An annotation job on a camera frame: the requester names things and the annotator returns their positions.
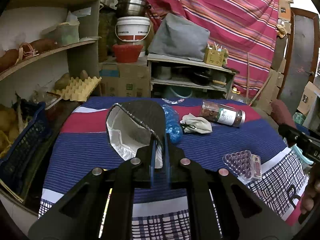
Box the green plastic bag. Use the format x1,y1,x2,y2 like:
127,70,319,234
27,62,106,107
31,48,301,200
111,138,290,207
292,112,305,125

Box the cardboard utensil box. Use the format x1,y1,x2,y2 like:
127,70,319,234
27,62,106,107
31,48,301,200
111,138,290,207
204,47,224,67

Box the person's right hand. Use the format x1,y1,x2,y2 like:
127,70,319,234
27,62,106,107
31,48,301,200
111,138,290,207
300,180,320,214

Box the red plastic basket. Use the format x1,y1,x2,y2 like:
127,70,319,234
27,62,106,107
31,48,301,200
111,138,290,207
112,44,143,63

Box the red striped curtain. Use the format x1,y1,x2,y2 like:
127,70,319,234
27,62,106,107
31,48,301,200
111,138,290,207
140,0,279,100

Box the black white-lined pouch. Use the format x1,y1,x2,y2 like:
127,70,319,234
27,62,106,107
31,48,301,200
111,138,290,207
105,100,167,169

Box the blue plastic crate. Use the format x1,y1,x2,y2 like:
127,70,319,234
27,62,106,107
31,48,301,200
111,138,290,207
0,102,52,193

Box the teal plastic basin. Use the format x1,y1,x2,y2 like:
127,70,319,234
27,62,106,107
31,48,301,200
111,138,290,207
169,87,193,99

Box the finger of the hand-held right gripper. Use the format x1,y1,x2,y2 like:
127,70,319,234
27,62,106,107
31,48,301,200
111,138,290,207
278,124,307,147

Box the small wooden cabinet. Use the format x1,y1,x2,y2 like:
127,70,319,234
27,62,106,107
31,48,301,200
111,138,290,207
147,53,238,100

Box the person's right forearm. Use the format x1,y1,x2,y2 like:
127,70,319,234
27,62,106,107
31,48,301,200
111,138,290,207
271,99,298,130

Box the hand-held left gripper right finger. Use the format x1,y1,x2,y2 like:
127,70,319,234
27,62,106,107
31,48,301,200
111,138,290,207
165,134,293,240

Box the grey cushion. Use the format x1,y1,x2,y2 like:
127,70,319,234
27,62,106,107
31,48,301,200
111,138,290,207
147,13,210,62

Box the wooden stick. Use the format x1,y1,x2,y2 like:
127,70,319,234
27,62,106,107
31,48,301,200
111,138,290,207
250,74,272,106

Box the stainless steel pot stack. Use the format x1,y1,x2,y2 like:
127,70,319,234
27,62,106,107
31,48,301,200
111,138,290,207
115,0,152,18

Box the cardboard box black label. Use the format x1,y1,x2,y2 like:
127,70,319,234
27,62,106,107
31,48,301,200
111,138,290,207
297,81,320,115

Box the yellow cooking oil bottle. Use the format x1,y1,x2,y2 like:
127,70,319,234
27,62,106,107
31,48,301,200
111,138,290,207
231,87,242,102

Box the black pot wooden handle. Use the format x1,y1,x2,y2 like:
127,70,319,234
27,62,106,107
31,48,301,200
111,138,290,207
192,71,227,87

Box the beige cloth pouch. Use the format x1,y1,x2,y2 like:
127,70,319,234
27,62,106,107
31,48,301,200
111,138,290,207
180,113,213,133

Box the pale yellow vegetables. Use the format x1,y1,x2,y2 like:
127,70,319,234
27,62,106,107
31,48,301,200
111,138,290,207
0,105,19,155

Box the clear plastic blister pack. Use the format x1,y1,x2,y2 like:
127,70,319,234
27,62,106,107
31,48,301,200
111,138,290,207
222,150,262,182

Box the clear plastic wrapper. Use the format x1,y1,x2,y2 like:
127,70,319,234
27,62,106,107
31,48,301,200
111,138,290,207
162,98,184,105

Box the large potato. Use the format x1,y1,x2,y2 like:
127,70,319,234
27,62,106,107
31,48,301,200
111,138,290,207
54,73,70,90

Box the white plastic bucket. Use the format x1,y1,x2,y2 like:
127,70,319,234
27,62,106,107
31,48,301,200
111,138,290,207
115,16,151,42

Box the clear jar red contents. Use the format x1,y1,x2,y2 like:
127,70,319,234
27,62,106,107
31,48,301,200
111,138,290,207
199,101,246,128

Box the grey metal pot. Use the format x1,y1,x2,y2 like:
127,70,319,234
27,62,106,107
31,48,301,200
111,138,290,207
152,66,172,80

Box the hanging pale dried bundle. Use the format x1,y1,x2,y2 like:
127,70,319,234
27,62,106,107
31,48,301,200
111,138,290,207
276,21,287,39

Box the wooden shelf unit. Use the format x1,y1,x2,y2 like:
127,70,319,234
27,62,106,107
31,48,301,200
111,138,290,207
0,0,105,100

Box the large yellow oil jug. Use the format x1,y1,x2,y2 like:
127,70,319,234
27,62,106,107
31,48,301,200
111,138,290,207
99,12,117,62

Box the striped and checked tablecloth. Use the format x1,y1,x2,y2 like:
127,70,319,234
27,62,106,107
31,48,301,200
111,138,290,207
39,96,310,240

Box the light blue plastic basket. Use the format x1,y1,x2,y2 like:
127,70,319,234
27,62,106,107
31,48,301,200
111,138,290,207
291,144,313,166

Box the brown framed door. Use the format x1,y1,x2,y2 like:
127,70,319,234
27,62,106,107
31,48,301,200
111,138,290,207
276,7,320,100

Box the blue plastic bag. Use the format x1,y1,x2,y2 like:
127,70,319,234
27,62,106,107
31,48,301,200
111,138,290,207
162,104,183,144

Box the brown cardboard box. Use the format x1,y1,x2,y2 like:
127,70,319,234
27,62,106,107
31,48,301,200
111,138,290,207
99,57,151,98

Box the yellow paper egg tray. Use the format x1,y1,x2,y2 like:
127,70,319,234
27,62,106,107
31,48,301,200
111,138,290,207
51,76,102,102

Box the brown sweet potato bundle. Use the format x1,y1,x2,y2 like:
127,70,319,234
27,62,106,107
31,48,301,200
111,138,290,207
0,39,59,73

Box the flattened cardboard sheets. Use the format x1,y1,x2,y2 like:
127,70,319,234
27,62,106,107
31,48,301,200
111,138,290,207
262,0,293,113

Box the translucent plastic container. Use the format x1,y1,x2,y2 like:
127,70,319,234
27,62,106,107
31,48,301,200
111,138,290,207
42,21,80,46

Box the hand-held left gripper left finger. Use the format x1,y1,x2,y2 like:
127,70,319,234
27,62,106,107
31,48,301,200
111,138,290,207
27,140,157,240

